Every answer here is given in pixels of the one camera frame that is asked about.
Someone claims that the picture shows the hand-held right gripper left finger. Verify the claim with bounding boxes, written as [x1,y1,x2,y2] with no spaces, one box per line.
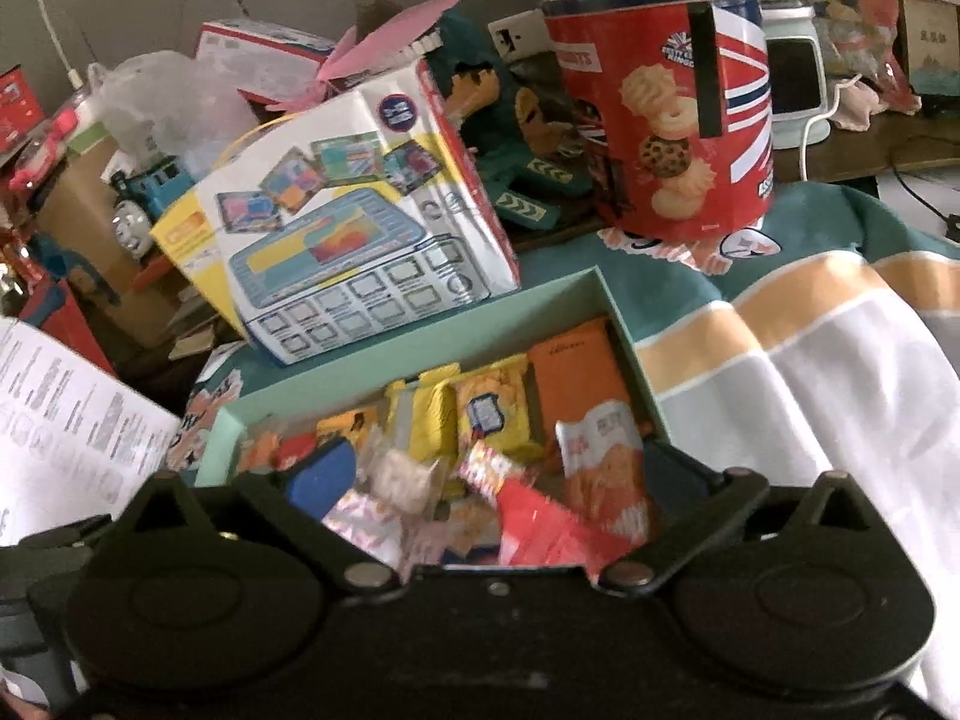
[112,439,402,601]

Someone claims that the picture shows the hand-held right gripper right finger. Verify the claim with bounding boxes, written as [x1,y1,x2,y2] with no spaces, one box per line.
[600,441,893,601]

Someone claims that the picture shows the yellow-orange cartoon snack packet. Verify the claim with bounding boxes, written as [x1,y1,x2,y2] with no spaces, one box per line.
[315,405,381,445]

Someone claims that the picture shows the orange white snack packet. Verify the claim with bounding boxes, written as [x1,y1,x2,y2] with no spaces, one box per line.
[555,399,652,545]

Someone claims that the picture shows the pink floral snack packet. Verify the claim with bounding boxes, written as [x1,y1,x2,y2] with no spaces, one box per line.
[321,484,428,571]

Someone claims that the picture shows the orange flame-print snack packet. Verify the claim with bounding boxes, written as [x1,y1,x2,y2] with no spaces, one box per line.
[238,424,280,475]

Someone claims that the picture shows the small white patterned snack packet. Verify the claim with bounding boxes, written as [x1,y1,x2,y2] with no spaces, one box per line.
[358,448,449,515]

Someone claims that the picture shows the yellow silver-striped snack packet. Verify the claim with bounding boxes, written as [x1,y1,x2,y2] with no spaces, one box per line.
[385,362,460,466]

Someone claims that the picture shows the mint green cardboard box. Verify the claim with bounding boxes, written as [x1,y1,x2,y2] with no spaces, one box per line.
[186,264,674,496]

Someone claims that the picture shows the large red snack packet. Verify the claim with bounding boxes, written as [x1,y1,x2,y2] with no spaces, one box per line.
[497,478,638,572]

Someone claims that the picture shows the orange foil snack packet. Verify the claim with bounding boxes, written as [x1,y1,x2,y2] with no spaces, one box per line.
[527,317,632,432]

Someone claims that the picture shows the orange cake packet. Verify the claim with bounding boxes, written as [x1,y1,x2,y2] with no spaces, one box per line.
[439,499,502,565]

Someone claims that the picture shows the small red floral snack packet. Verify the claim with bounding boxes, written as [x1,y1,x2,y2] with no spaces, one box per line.
[457,441,530,515]

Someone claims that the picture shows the yellow blue-label cracker packet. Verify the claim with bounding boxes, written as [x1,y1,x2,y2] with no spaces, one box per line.
[455,358,532,460]

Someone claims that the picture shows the white instruction sheet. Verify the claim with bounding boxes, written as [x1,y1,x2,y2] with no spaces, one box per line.
[0,319,185,548]

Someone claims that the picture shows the yellow white toy box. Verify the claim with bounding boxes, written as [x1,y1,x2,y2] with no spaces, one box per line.
[150,64,522,368]

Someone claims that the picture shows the blue train toy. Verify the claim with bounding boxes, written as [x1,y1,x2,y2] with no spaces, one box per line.
[111,156,200,262]

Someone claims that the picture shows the large plain cardboard box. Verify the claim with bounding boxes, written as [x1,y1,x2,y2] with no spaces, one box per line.
[34,135,181,350]

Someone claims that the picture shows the red cookie tin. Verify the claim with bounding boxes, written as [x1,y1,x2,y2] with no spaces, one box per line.
[541,0,777,241]

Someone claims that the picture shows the clear plastic bag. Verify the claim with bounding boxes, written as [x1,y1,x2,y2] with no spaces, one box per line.
[94,51,260,166]

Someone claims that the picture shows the white digital clock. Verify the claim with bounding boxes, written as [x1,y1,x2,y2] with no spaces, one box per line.
[761,4,833,151]

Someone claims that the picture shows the red and white box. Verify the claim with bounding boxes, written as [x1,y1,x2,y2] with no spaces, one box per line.
[196,21,338,102]

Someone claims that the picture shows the pink plastic toy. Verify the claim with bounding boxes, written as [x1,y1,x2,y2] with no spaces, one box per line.
[7,105,80,192]

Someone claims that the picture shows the pink paper sheet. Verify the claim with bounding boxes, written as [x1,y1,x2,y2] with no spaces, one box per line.
[319,0,477,102]

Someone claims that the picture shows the cartoon dog printed bag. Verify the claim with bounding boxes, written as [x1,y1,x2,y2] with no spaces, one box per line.
[795,0,922,117]

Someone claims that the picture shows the brown cardboard box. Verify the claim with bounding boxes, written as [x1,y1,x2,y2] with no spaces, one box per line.
[896,0,960,117]

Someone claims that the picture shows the black cable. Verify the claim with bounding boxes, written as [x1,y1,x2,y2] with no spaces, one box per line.
[892,142,960,233]

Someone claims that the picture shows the white charger cable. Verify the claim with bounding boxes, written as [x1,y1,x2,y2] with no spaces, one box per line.
[26,0,83,91]

